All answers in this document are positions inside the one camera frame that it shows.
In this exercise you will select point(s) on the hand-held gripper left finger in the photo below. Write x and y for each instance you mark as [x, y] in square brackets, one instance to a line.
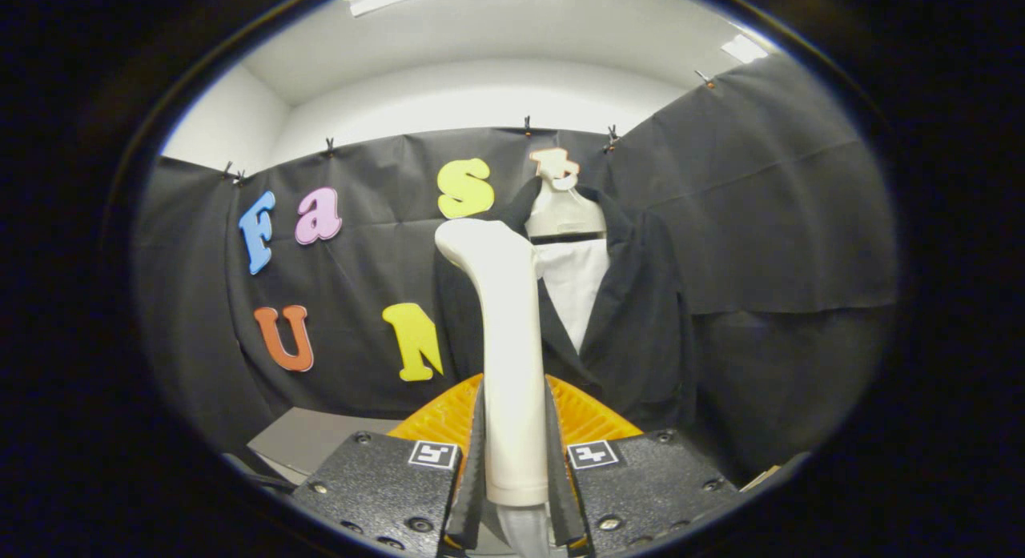
[472, 486]

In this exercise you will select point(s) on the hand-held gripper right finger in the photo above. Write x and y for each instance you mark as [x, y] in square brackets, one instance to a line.
[558, 486]

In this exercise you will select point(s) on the white garment steamer head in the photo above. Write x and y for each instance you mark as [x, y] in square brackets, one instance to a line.
[512, 366]

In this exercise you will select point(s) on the black jacket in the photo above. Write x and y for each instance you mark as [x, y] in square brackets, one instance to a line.
[641, 342]

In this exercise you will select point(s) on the grey cabinet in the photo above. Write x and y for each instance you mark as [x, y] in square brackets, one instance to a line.
[312, 438]

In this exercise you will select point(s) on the white mannequin torso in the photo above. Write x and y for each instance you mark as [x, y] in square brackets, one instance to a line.
[572, 286]

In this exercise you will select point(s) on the black backdrop cloth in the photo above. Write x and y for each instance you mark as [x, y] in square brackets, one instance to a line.
[761, 222]

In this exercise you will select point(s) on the small ceiling light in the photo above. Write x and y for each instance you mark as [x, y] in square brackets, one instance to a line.
[743, 49]

